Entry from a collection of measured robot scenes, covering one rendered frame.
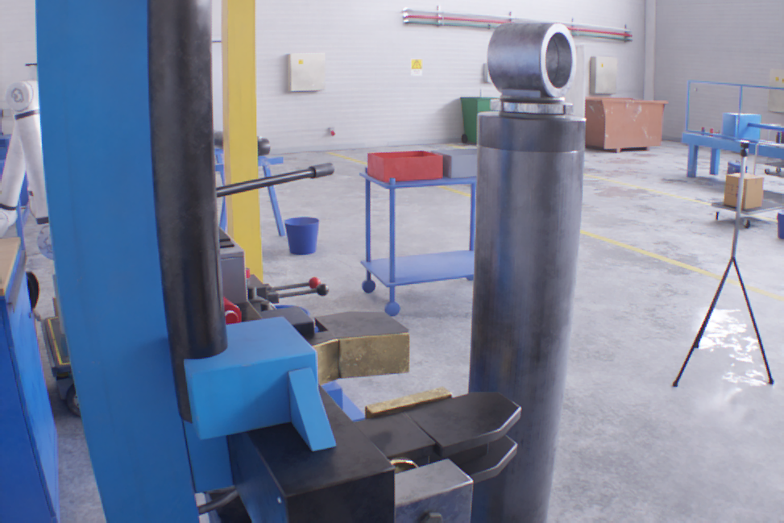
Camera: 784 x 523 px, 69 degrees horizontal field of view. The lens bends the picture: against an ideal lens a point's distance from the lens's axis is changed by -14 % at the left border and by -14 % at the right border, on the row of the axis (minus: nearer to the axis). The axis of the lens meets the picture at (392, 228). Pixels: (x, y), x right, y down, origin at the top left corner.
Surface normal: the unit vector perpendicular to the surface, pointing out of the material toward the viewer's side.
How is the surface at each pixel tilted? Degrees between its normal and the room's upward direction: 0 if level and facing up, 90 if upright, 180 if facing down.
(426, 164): 90
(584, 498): 0
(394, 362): 90
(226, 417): 90
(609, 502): 0
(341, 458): 0
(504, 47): 76
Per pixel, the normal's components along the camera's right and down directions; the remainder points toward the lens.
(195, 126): 0.72, 0.17
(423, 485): 0.00, -0.97
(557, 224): 0.36, 0.22
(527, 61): -0.68, 0.22
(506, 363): -0.46, 0.22
